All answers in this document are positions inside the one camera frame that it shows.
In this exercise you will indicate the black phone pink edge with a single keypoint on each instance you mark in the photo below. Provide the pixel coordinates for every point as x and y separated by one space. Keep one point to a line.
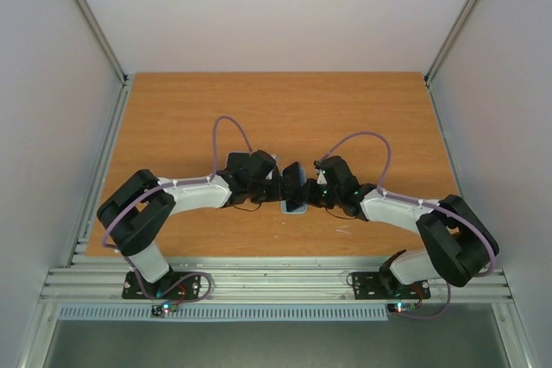
230 161

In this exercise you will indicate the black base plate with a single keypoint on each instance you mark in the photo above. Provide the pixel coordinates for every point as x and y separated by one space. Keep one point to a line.
173 286
371 285

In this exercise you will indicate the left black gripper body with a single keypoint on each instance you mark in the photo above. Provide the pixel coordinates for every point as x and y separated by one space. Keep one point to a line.
261 194

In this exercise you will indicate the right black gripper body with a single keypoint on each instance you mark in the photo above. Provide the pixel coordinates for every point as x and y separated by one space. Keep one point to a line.
311 191

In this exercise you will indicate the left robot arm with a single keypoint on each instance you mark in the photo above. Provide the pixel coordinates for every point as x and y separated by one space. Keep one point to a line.
133 216

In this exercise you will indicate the grey slotted cable duct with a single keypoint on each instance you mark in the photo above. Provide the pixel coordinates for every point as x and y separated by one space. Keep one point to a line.
203 312

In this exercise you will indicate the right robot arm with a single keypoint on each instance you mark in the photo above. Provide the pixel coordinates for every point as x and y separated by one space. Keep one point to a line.
457 246

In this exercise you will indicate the right aluminium corner post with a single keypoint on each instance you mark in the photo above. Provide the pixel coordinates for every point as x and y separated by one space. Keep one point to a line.
460 22

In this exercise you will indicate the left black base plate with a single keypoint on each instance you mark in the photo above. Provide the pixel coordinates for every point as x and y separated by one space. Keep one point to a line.
173 286

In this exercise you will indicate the aluminium front frame rails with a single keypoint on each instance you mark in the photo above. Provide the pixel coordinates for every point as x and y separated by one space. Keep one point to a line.
237 280

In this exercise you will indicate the left aluminium corner post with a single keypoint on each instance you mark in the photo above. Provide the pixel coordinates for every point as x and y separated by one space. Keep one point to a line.
101 39

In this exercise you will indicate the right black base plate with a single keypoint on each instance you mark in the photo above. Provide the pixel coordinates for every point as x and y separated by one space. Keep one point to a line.
371 285

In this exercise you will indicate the aluminium corner post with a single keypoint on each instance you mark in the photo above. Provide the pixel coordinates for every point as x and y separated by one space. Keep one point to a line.
101 39
460 22

